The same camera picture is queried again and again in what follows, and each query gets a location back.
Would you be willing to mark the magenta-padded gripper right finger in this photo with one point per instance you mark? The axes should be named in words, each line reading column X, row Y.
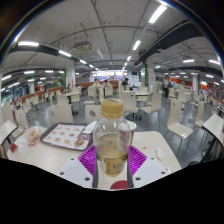
column 150, row 170

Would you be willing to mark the clear yellow-capped drink bottle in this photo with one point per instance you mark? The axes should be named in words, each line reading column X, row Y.
column 111, row 143

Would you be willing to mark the group of beige chairs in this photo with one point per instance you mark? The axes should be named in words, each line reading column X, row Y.
column 60, row 115

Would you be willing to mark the white paper card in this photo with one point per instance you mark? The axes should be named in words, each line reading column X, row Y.
column 21, row 140

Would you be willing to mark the small red sauce sachet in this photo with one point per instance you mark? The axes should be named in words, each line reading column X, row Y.
column 143, row 147

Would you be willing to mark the beige side table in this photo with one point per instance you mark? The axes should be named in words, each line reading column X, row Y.
column 6, row 130
column 215, row 125

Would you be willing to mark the group of ceiling lights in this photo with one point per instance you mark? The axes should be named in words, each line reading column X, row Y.
column 156, row 13

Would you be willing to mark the crumpled white napkin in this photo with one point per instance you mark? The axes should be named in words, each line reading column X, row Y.
column 89, row 127

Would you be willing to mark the small white sachet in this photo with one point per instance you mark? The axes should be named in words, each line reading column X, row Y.
column 159, row 153

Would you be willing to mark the brown food tray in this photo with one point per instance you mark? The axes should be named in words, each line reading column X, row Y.
column 63, row 136

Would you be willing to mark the food wrapper with fries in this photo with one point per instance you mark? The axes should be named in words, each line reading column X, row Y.
column 33, row 136

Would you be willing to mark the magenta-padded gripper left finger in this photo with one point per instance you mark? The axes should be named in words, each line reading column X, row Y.
column 73, row 170

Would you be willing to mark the ceiling air conditioner unit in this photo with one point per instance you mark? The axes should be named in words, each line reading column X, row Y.
column 82, row 45

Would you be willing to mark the person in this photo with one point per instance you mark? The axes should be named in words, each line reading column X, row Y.
column 96, row 84
column 165, row 85
column 125, row 82
column 107, row 83

